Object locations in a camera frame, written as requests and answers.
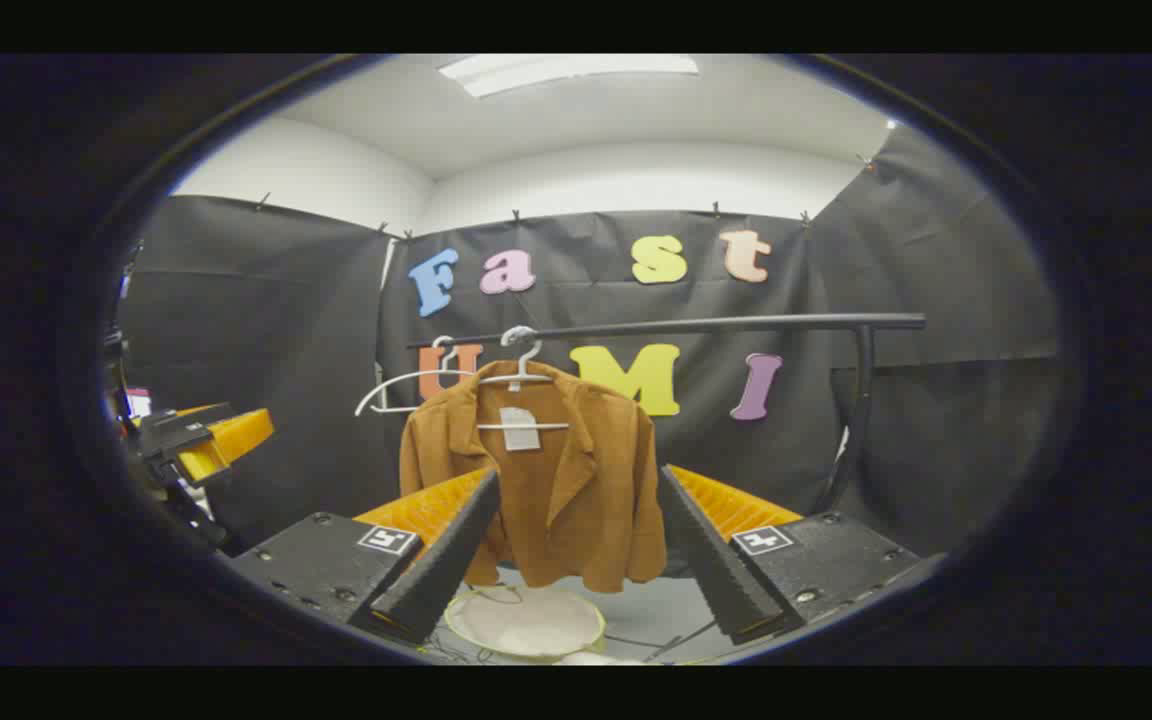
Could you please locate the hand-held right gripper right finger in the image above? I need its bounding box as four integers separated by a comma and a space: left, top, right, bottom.
658, 464, 937, 646

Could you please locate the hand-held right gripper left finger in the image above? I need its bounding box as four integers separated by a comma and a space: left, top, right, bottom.
231, 468, 502, 646

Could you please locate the white round laundry hamper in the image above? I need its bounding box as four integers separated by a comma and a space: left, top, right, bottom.
444, 585, 607, 663

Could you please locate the brown jacket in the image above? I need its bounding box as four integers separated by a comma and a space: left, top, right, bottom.
398, 360, 669, 593

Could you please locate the white clothes hanger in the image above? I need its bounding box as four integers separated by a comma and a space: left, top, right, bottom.
476, 325, 572, 433
354, 337, 478, 416

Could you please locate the ceiling light panel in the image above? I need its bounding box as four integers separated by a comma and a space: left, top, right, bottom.
438, 54, 700, 99

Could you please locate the black clothes rail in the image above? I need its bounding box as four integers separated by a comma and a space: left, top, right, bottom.
406, 313, 927, 516

